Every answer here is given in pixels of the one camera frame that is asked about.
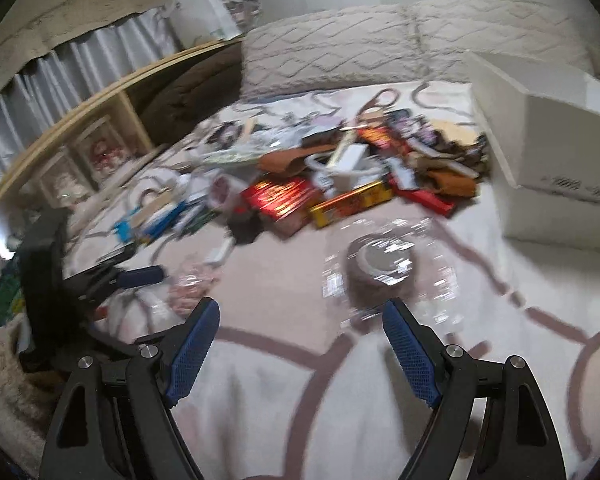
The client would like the beige fluffy blanket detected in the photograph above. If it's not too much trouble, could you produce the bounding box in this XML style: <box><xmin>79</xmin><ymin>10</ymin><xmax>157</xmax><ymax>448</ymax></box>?
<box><xmin>0</xmin><ymin>320</ymin><xmax>61</xmax><ymax>461</ymax></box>

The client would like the yellow snack bar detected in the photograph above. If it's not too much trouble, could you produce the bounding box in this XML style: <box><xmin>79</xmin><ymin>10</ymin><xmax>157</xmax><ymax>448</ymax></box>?
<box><xmin>309</xmin><ymin>180</ymin><xmax>395</xmax><ymax>228</ymax></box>

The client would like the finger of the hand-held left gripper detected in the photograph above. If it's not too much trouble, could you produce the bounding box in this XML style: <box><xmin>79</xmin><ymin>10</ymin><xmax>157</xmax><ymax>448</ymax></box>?
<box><xmin>80</xmin><ymin>266</ymin><xmax>167</xmax><ymax>296</ymax></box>

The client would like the red foil packet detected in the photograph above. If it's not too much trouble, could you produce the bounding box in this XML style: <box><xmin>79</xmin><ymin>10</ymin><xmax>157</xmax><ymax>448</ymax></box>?
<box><xmin>240</xmin><ymin>177</ymin><xmax>316</xmax><ymax>221</ymax></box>

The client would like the white power adapter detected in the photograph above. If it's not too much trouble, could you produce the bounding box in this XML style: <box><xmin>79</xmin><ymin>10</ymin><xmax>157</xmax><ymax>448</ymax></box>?
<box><xmin>337</xmin><ymin>145</ymin><xmax>371</xmax><ymax>171</ymax></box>

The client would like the wooden shelf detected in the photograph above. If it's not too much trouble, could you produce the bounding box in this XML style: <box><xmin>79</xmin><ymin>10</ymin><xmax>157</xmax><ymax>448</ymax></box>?
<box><xmin>0</xmin><ymin>35</ymin><xmax>246</xmax><ymax>241</ymax></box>

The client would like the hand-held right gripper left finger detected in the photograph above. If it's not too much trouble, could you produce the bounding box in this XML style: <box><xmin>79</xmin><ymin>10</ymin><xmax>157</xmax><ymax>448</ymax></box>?
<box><xmin>39</xmin><ymin>297</ymin><xmax>221</xmax><ymax>480</ymax></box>

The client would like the beige textured pillow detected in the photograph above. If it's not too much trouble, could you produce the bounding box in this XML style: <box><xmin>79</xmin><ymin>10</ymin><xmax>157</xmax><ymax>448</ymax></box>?
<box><xmin>240</xmin><ymin>10</ymin><xmax>421</xmax><ymax>103</ymax></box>
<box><xmin>405</xmin><ymin>0</ymin><xmax>596</xmax><ymax>81</ymax></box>

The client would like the gold lighter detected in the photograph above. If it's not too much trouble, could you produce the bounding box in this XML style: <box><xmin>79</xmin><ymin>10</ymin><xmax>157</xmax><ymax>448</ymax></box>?
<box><xmin>330</xmin><ymin>127</ymin><xmax>356</xmax><ymax>166</ymax></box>

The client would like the red printed packet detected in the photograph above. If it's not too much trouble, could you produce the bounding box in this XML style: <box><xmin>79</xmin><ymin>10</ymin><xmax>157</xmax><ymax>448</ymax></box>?
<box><xmin>357</xmin><ymin>127</ymin><xmax>411</xmax><ymax>153</ymax></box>

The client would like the small black pouch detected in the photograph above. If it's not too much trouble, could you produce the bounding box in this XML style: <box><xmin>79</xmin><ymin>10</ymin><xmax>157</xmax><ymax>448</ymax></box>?
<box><xmin>227</xmin><ymin>210</ymin><xmax>261</xmax><ymax>246</ymax></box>

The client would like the white cardboard box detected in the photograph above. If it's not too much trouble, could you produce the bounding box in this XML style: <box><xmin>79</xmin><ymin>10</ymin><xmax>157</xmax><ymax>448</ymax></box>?
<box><xmin>462</xmin><ymin>50</ymin><xmax>600</xmax><ymax>261</ymax></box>

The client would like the boxed red figurine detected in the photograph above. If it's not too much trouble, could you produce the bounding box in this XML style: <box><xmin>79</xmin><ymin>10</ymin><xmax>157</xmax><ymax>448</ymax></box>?
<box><xmin>75</xmin><ymin>120</ymin><xmax>136</xmax><ymax>181</ymax></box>

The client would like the grey curtain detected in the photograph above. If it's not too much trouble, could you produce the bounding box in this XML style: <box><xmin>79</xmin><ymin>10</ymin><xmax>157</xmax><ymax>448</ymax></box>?
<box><xmin>0</xmin><ymin>12</ymin><xmax>181</xmax><ymax>191</ymax></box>

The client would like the white tote bag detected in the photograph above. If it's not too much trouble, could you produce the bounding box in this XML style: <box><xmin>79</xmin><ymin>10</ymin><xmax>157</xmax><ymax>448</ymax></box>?
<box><xmin>162</xmin><ymin>0</ymin><xmax>241</xmax><ymax>51</ymax></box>

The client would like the pink candy bag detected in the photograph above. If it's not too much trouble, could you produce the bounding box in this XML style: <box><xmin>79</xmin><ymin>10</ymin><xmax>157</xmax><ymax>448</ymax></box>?
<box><xmin>170</xmin><ymin>260</ymin><xmax>221</xmax><ymax>311</ymax></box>

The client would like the brown comforter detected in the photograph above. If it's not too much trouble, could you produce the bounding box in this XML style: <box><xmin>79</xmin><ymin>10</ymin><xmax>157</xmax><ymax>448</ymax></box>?
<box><xmin>127</xmin><ymin>47</ymin><xmax>246</xmax><ymax>146</ymax></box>

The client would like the brown leather pouch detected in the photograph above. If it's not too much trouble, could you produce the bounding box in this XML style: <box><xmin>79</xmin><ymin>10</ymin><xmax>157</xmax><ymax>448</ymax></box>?
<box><xmin>257</xmin><ymin>147</ymin><xmax>341</xmax><ymax>176</ymax></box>

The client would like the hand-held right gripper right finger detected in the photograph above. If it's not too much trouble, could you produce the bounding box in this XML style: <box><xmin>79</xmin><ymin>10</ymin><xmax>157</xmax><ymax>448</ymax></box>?
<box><xmin>382</xmin><ymin>297</ymin><xmax>566</xmax><ymax>480</ymax></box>

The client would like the round clear-lid container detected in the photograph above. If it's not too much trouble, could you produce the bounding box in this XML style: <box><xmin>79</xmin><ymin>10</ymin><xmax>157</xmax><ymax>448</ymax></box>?
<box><xmin>209</xmin><ymin>175</ymin><xmax>243</xmax><ymax>208</ymax></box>

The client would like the blue foil packet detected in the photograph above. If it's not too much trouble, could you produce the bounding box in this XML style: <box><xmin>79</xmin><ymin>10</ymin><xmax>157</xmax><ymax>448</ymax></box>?
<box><xmin>140</xmin><ymin>202</ymin><xmax>191</xmax><ymax>238</ymax></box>

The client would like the cardboard with drawings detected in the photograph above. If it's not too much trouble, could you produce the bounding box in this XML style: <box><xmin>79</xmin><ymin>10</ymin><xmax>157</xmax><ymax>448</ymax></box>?
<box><xmin>0</xmin><ymin>0</ymin><xmax>221</xmax><ymax>106</ymax></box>

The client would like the white rectangular box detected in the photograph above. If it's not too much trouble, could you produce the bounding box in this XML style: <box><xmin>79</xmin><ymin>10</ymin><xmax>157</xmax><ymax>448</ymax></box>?
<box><xmin>205</xmin><ymin>237</ymin><xmax>236</xmax><ymax>271</ymax></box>

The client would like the brown tape roll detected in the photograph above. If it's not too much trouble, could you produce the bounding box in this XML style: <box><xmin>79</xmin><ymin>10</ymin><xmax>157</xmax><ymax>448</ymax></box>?
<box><xmin>320</xmin><ymin>217</ymin><xmax>466</xmax><ymax>331</ymax></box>

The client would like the red snack bar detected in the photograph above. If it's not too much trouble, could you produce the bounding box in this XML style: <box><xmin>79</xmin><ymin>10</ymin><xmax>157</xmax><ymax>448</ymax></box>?
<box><xmin>390</xmin><ymin>175</ymin><xmax>456</xmax><ymax>218</ymax></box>

